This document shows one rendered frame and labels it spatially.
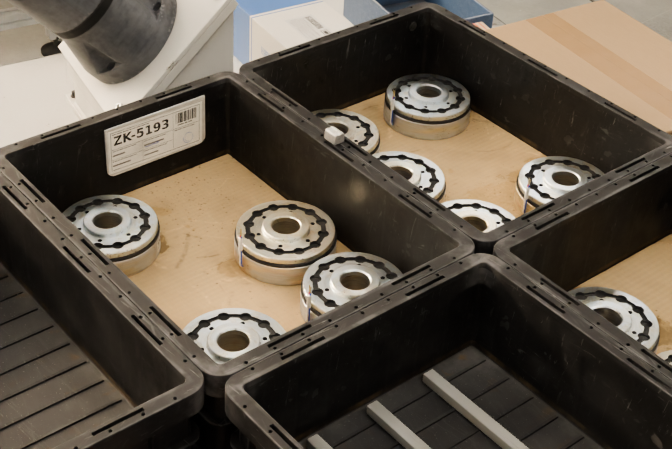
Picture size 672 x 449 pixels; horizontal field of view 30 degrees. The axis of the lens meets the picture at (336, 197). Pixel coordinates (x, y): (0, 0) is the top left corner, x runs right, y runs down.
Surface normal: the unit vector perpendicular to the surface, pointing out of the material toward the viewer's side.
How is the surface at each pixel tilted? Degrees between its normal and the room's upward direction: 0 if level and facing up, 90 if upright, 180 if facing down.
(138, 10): 56
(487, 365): 0
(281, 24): 0
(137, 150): 90
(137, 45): 76
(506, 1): 0
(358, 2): 90
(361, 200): 90
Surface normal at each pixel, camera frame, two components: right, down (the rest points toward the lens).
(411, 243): -0.77, 0.34
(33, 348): 0.05, -0.81
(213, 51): 0.47, 0.53
